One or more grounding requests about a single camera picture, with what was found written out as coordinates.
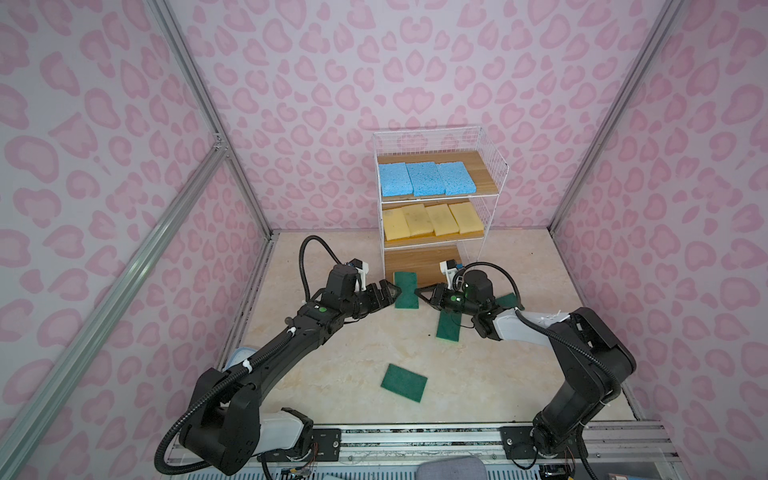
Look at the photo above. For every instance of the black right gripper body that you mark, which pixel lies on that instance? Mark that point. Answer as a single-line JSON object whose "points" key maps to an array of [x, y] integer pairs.
{"points": [[452, 300]]}

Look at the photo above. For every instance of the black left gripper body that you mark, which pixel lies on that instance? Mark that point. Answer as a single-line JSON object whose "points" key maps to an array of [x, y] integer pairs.
{"points": [[368, 301]]}

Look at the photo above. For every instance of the green scouring pad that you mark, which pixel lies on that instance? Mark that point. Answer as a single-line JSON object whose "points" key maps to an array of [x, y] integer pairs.
{"points": [[405, 383], [407, 282]]}

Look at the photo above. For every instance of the small yellow sponge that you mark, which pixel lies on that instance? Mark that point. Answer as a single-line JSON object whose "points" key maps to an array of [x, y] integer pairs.
{"points": [[395, 225]]}

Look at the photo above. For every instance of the blue sponge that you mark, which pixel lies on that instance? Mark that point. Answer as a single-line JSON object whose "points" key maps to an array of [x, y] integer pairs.
{"points": [[425, 179], [394, 180], [456, 179]]}

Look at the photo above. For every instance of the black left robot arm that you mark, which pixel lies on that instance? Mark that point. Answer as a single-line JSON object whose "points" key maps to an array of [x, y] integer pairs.
{"points": [[222, 424]]}

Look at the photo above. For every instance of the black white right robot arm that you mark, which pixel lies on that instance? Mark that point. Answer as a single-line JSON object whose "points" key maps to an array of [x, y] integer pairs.
{"points": [[593, 361]]}

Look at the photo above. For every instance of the green sponge middle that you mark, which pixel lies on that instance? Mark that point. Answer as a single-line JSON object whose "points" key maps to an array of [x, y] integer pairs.
{"points": [[449, 326]]}

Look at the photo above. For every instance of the green sponge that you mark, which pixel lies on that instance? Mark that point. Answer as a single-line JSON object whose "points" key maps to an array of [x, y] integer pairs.
{"points": [[449, 326], [508, 301]]}

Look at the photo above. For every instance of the green sponge right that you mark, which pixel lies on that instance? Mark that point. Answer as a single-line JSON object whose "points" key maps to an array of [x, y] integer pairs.
{"points": [[508, 301]]}

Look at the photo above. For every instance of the green scouring pad front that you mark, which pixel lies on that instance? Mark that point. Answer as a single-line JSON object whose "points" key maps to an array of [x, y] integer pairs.
{"points": [[405, 383]]}

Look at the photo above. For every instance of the light blue kitchen timer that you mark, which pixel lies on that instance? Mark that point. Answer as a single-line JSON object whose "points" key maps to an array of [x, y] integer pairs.
{"points": [[239, 355]]}

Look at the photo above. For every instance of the grey chair back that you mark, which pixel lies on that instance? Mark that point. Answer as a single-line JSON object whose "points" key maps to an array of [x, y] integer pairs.
{"points": [[459, 468]]}

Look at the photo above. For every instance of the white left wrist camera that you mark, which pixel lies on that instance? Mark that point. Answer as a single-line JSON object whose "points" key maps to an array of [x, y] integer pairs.
{"points": [[362, 270]]}

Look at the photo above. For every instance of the white wire wooden shelf rack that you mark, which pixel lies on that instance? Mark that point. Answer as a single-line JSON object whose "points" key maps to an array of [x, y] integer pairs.
{"points": [[423, 252]]}

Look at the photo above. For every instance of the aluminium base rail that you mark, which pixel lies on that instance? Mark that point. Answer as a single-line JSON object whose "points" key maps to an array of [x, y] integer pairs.
{"points": [[605, 450]]}

